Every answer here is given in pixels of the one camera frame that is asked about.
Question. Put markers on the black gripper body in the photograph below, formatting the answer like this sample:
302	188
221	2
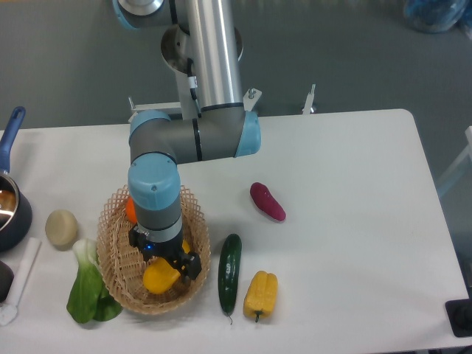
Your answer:
169	250

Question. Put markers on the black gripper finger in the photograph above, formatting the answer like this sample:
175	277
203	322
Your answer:
138	241
188	265

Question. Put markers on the yellow mango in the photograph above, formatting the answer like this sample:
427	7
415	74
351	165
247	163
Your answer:
160	276

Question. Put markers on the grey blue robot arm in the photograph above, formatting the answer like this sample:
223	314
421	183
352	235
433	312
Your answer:
218	128

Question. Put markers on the woven wicker basket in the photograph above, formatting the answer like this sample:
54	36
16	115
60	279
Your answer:
123	267

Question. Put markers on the orange tangerine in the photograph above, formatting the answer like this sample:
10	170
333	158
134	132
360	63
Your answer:
130	211

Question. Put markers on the dark green cucumber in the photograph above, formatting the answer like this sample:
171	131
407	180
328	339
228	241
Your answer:
228	274

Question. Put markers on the beige round bun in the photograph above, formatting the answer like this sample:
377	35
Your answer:
61	228

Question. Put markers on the green bok choy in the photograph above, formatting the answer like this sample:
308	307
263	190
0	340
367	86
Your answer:
89	298

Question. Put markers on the yellow bell pepper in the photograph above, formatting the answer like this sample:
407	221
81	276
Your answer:
261	297

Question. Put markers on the purple sweet potato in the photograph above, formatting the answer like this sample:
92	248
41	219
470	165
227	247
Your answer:
265	202

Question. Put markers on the dark blue saucepan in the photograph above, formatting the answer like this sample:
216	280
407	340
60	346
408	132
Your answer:
16	211

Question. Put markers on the dark round object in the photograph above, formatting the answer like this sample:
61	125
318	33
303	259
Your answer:
6	280

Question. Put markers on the white plastic utensil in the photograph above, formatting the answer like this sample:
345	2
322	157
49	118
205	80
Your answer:
9	309

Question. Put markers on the black device at edge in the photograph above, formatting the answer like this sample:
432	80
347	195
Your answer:
459	316

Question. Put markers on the blue plastic bag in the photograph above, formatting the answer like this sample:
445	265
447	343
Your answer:
434	17

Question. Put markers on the white table clamp bracket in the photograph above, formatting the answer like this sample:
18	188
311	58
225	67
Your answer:
309	105

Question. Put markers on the white metal frame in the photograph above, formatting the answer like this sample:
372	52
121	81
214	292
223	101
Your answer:
457	169

